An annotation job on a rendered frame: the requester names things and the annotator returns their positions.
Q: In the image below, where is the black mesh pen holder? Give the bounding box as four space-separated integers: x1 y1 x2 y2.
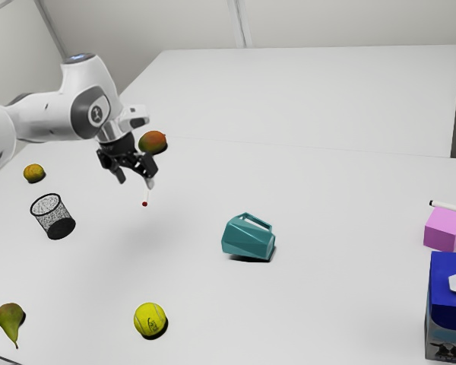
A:
30 192 77 241

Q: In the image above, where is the teal faceted mug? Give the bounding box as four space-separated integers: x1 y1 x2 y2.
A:
220 211 277 263

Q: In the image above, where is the red green mango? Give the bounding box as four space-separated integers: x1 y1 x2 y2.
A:
138 130 169 156

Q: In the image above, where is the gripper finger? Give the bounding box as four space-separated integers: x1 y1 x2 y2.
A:
135 151 160 190
109 162 128 186

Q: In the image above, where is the yellow tennis ball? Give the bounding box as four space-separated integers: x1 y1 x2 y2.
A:
133 302 169 341

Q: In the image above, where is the white pen with black cap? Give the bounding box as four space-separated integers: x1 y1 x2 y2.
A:
428 199 456 217

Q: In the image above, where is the pink block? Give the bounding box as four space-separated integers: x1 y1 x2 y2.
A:
423 206 456 252

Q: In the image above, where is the small yellow green fruit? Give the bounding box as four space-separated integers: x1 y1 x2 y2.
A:
23 163 46 184

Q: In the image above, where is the blue carton with white cap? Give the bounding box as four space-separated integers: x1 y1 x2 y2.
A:
424 250 456 363

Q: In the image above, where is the green pear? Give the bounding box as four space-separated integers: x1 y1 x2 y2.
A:
0 302 27 350

